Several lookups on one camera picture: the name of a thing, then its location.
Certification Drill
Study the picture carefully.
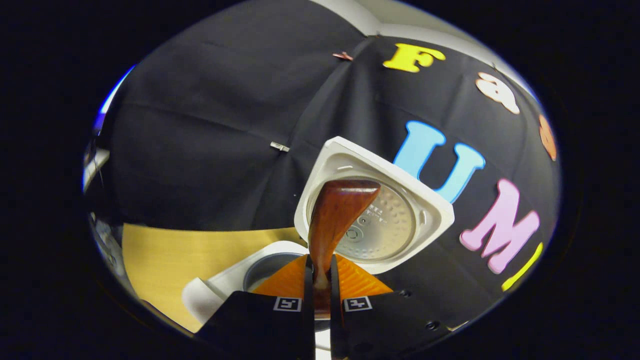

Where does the black backdrop cloth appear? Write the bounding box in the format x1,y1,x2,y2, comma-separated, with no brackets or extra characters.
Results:
95,0,562,321

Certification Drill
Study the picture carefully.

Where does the brown wooden spoon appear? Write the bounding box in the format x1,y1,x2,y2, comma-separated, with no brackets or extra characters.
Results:
307,179,382,321

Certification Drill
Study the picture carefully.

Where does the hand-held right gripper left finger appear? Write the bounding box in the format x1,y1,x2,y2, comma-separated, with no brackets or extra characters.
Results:
195,254,316,360

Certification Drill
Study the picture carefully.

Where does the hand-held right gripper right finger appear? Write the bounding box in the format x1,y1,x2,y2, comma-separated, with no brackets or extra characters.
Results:
329,254,453,360

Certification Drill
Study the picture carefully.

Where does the white rice cooker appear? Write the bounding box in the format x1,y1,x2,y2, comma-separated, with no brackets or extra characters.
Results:
181,136,456,326

